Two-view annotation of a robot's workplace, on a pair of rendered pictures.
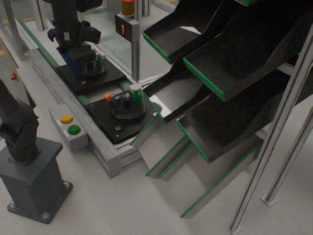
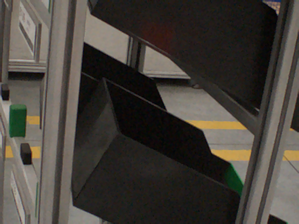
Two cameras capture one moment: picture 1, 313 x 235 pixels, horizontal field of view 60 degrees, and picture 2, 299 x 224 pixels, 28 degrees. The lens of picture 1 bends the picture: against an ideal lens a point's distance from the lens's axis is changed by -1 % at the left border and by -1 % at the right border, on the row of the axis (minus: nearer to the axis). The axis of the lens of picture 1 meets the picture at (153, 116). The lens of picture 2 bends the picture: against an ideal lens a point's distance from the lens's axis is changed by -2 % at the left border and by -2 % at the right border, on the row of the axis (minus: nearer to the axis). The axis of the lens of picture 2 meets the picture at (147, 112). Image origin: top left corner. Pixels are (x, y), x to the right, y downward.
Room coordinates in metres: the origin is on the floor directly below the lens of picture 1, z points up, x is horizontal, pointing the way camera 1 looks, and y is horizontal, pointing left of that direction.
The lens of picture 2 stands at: (1.13, -0.04, 1.57)
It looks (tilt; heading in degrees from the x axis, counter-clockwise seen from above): 22 degrees down; 194
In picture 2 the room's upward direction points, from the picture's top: 8 degrees clockwise
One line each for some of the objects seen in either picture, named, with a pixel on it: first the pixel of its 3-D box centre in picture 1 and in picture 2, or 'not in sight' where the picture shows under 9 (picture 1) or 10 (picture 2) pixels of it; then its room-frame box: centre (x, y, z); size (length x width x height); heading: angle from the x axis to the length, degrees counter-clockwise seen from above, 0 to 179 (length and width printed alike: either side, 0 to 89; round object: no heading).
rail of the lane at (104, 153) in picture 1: (65, 98); not in sight; (0.94, 0.38, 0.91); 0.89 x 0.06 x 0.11; 37
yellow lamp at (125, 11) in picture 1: (128, 6); not in sight; (1.04, 0.12, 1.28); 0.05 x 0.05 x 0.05
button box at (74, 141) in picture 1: (67, 125); not in sight; (0.75, 0.32, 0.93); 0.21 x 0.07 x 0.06; 37
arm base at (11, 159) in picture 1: (22, 147); not in sight; (0.49, 0.34, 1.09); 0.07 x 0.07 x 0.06; 75
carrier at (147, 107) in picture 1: (127, 101); not in sight; (0.81, 0.10, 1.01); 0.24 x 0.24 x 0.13; 37
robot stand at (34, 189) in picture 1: (34, 178); not in sight; (0.49, 0.34, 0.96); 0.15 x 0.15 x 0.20; 75
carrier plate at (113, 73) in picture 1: (90, 73); not in sight; (1.09, 0.30, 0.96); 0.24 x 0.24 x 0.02; 37
